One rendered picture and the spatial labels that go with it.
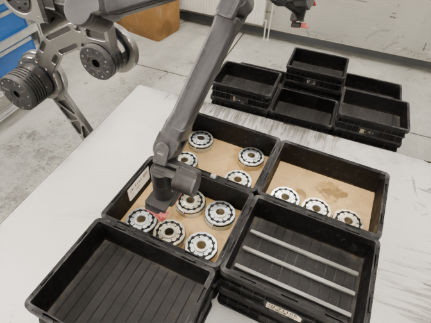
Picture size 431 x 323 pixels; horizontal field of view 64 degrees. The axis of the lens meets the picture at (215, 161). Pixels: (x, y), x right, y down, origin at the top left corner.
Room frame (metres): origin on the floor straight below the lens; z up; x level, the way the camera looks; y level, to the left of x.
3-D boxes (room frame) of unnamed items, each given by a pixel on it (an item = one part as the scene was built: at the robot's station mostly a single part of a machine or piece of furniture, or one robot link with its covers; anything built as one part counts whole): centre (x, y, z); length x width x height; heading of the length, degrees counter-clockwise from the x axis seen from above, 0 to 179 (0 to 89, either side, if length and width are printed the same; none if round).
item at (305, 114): (1.84, -0.56, 0.31); 0.40 x 0.30 x 0.34; 71
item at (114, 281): (0.38, 0.22, 0.87); 0.40 x 0.30 x 0.11; 68
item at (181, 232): (0.60, 0.13, 0.86); 0.10 x 0.10 x 0.01
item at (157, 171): (0.59, 0.13, 1.14); 0.07 x 0.06 x 0.07; 70
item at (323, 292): (0.51, -0.27, 0.87); 0.40 x 0.30 x 0.11; 68
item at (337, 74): (2.22, -0.68, 0.37); 0.40 x 0.30 x 0.45; 71
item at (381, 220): (0.78, -0.38, 0.92); 0.40 x 0.30 x 0.02; 68
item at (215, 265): (0.66, 0.10, 0.92); 0.40 x 0.30 x 0.02; 68
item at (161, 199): (0.60, 0.14, 1.08); 0.10 x 0.07 x 0.07; 157
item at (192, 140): (1.05, 0.07, 0.86); 0.10 x 0.10 x 0.01
